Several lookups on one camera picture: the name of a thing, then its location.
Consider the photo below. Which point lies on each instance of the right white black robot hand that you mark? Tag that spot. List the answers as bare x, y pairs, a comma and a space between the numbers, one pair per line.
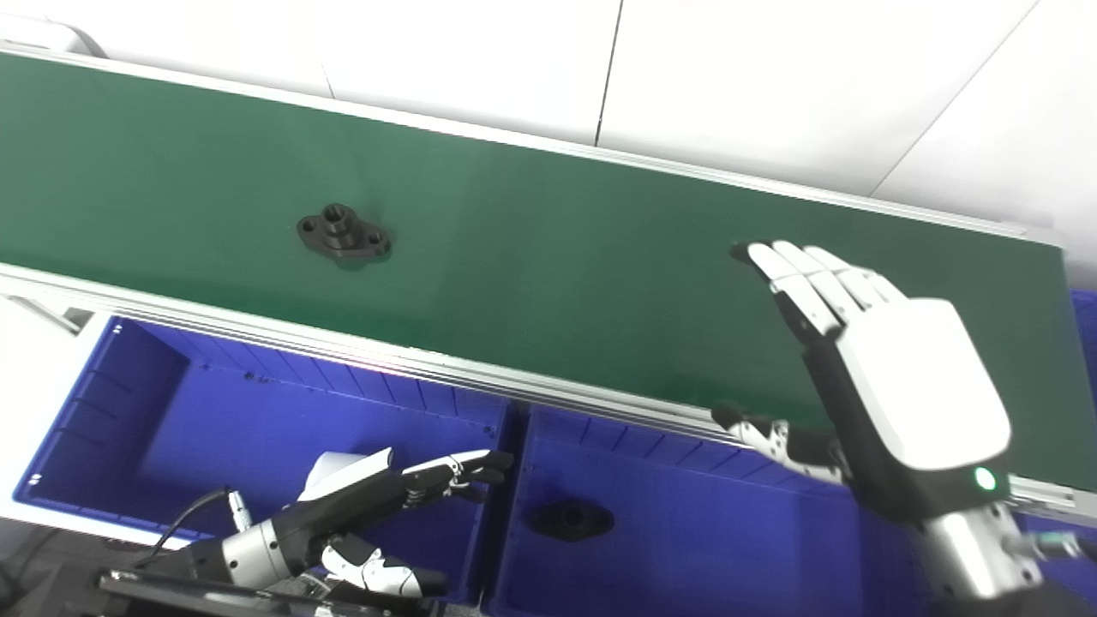
917, 386

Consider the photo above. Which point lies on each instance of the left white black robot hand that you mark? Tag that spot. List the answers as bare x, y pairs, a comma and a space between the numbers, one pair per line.
360, 506

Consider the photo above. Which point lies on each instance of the black flange part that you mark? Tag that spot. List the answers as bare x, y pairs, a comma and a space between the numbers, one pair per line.
570, 521
343, 236

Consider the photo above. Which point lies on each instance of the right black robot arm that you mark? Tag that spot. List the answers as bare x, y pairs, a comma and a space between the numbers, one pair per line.
981, 557

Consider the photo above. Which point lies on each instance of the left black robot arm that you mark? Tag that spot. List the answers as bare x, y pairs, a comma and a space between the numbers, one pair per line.
248, 555

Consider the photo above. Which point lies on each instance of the white plastic part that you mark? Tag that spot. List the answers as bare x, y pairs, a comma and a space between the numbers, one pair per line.
330, 470

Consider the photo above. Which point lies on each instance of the green conveyor belt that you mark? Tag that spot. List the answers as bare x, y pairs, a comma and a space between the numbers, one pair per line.
557, 274
428, 364

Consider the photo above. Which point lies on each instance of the blue plastic bin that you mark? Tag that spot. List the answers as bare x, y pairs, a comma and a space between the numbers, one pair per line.
711, 548
1084, 360
223, 428

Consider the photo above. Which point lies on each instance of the white conveyor motor housing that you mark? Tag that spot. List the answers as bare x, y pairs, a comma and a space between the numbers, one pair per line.
51, 38

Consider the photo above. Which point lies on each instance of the black robot torso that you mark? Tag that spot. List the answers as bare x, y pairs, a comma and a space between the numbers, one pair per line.
257, 600

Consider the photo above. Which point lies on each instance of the aluminium conveyor support bracket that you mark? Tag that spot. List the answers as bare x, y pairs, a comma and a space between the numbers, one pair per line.
51, 313

